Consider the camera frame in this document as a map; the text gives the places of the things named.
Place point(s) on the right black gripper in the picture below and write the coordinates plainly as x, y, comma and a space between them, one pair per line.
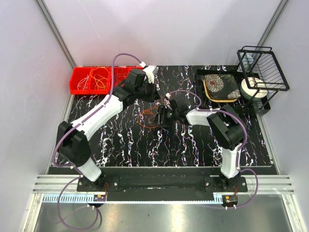
161, 111

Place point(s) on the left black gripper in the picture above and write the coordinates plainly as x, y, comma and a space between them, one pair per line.
154, 94

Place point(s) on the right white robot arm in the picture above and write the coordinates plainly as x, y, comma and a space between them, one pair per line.
226, 126

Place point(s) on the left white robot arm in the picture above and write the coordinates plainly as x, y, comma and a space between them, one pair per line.
73, 138

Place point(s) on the red storage bin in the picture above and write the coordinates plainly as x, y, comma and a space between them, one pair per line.
135, 68
79, 81
98, 80
120, 73

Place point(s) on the floral square plate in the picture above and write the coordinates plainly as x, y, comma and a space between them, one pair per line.
221, 88

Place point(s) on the white green bowl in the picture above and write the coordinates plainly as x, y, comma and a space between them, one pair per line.
253, 88

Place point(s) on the black tray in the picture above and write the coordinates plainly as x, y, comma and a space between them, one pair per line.
240, 106

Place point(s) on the glass cup in rack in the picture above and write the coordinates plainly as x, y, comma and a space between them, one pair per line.
247, 61

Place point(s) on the black wire dish rack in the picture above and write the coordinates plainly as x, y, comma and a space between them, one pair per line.
265, 67

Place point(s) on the aluminium frame rail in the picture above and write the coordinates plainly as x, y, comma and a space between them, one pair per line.
48, 183

